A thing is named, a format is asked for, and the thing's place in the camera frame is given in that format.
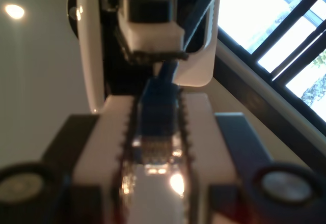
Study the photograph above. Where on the black-framed window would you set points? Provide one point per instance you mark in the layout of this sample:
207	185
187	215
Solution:
254	17

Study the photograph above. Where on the round ceiling light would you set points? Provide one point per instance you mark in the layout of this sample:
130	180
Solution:
14	11

